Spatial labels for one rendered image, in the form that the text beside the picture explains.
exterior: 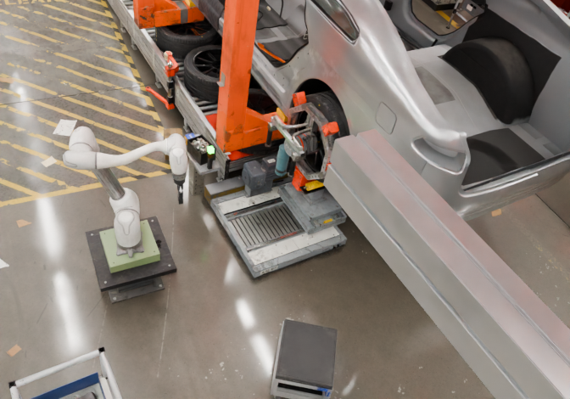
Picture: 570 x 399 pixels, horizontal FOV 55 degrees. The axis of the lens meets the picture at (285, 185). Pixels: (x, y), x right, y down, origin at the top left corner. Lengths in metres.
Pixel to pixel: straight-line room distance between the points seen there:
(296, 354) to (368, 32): 1.99
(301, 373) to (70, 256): 1.91
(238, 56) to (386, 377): 2.36
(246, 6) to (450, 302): 3.05
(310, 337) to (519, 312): 2.86
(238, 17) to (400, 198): 2.93
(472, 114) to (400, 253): 3.85
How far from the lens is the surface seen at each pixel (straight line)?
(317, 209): 4.40
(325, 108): 3.83
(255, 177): 4.32
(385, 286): 4.36
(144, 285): 4.08
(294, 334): 3.55
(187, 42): 5.67
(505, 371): 0.76
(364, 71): 3.44
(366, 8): 3.60
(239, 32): 3.71
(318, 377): 3.44
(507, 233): 5.23
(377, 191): 0.81
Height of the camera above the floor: 3.35
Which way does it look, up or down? 44 degrees down
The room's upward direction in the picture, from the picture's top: 11 degrees clockwise
